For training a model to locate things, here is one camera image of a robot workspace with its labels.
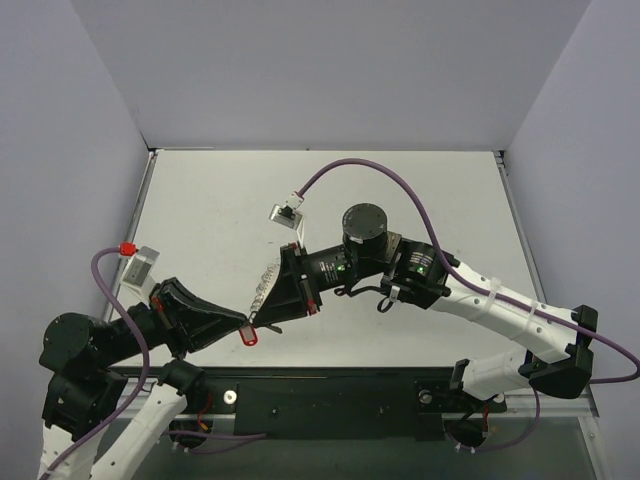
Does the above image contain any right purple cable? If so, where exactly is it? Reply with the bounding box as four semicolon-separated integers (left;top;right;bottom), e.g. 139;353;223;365
299;158;640;454

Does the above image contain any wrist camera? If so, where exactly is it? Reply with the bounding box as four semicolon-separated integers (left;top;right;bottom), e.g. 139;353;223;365
120;246;160;303
269;192;305;247

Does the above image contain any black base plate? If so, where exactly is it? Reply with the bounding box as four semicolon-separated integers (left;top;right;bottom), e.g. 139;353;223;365
178;367;506;441

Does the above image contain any red key tag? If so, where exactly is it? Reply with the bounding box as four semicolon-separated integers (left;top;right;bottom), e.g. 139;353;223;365
239;324;258;347

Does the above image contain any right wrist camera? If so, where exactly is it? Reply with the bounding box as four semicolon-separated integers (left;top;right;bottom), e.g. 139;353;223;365
269;192;305;247

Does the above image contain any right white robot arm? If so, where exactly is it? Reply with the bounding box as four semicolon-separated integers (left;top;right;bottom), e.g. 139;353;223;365
249;203;598;409

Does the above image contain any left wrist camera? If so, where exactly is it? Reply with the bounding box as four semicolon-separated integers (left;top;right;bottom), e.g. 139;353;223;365
120;246;160;303

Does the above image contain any purple cable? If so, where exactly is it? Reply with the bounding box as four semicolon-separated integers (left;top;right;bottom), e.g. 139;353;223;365
47;242;154;466
299;158;640;454

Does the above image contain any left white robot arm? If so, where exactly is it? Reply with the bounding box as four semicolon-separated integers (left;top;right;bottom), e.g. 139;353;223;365
38;278;248;479

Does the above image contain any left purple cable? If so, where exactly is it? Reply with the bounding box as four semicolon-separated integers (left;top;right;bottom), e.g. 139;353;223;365
47;242;154;466

